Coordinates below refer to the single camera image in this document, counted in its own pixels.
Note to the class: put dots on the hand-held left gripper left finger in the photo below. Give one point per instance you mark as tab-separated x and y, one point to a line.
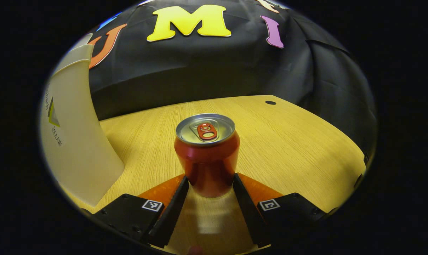
173	212

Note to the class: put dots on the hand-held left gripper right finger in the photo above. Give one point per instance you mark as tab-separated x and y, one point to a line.
247	212

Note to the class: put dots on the red pop can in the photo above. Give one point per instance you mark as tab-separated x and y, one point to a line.
206	166

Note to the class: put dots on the white desktop garbage bin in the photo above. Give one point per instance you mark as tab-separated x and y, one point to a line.
75	141

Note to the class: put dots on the black round desk grommet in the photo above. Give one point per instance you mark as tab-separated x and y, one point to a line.
270	102

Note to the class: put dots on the black backdrop cloth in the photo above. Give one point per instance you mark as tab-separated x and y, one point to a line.
235	71

